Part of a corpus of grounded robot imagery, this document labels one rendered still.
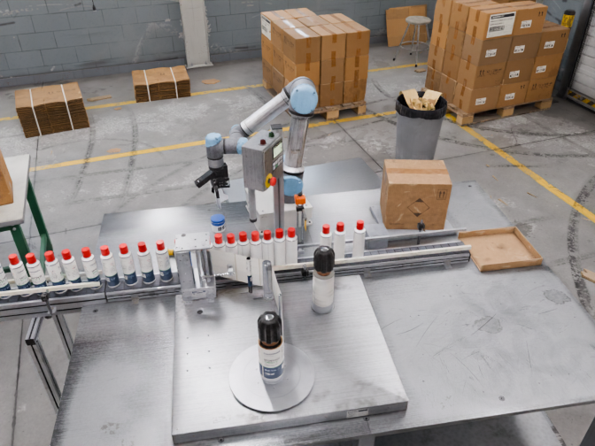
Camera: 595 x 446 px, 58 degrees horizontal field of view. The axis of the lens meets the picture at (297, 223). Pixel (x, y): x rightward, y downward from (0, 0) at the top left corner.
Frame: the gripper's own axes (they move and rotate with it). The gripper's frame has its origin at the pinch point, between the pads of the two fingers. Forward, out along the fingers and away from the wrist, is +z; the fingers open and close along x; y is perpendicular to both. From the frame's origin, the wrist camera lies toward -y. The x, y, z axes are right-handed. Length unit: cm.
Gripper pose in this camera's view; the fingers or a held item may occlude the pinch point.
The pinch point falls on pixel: (215, 201)
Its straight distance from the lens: 267.6
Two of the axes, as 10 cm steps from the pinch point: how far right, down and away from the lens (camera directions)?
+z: 0.1, 8.2, 5.8
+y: 9.4, -2.0, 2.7
